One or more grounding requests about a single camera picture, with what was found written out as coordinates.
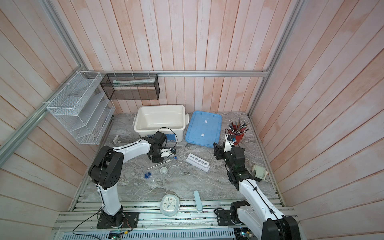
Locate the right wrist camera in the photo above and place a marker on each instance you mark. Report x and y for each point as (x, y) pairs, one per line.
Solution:
(229, 143)

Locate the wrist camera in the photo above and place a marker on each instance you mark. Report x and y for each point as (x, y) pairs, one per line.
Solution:
(168, 153)
(229, 143)

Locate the white wire mesh shelf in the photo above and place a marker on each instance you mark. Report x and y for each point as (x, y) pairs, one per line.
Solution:
(84, 113)

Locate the clear petri dish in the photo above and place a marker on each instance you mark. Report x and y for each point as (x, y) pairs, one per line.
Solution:
(175, 171)

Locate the round white clock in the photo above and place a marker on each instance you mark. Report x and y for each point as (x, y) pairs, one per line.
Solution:
(170, 205)

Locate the blue plastic bin lid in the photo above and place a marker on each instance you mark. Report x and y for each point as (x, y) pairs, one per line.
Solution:
(204, 129)

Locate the black wire mesh basket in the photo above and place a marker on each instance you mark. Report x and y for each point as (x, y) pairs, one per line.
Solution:
(131, 87)

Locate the white plastic storage bin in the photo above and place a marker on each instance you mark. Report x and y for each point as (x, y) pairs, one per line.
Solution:
(170, 120)

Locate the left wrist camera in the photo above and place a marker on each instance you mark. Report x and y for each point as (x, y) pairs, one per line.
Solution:
(168, 153)

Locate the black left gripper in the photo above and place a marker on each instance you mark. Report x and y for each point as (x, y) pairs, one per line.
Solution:
(155, 160)

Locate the bundle of pencils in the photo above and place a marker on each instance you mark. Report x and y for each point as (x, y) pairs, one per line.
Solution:
(238, 127)

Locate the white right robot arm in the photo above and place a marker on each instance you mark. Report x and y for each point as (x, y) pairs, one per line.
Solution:
(260, 216)

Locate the red pencil cup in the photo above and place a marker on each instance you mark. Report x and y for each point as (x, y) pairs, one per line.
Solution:
(238, 137)

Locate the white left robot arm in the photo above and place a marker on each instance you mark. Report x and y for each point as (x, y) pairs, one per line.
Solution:
(106, 169)

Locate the blue-based graduated cylinder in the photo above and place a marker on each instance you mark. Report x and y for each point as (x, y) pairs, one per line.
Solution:
(150, 180)

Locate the blue-capped test tube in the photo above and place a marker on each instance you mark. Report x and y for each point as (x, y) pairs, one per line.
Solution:
(164, 162)

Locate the small white cup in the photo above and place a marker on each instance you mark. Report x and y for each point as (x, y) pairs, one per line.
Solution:
(164, 170)

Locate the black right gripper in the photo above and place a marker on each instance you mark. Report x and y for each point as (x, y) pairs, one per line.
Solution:
(219, 152)

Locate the light blue stapler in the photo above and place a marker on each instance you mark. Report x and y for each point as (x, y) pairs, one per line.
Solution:
(198, 201)

